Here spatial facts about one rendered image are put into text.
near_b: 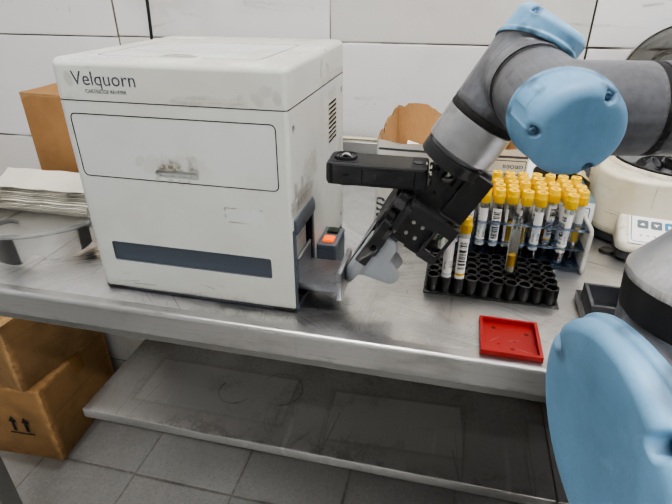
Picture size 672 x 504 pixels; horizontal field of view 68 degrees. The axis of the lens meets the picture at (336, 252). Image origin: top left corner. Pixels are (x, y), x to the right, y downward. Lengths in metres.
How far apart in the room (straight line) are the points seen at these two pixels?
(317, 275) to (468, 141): 0.26
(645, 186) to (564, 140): 0.48
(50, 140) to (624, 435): 1.13
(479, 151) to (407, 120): 0.59
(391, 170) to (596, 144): 0.22
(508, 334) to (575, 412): 0.40
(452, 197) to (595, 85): 0.21
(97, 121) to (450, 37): 0.74
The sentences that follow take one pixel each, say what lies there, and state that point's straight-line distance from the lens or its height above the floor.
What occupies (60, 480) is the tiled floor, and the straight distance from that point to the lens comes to 1.75.
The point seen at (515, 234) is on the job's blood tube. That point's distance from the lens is 0.69.
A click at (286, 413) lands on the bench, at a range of 1.36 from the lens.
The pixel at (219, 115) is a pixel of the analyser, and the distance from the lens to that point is 0.57.
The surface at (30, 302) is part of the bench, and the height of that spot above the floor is 0.86.
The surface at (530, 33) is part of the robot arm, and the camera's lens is 0.51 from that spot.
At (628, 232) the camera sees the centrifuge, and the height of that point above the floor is 0.92.
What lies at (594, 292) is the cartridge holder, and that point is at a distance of 0.72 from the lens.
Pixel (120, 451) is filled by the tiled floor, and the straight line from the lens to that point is 1.75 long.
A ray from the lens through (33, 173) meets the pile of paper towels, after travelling 1.16.
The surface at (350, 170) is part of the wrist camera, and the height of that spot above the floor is 1.07.
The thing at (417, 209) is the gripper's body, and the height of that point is 1.03.
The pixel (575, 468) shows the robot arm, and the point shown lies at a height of 1.06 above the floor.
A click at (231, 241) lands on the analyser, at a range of 0.62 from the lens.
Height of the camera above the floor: 1.25
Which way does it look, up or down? 28 degrees down
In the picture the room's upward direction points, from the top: straight up
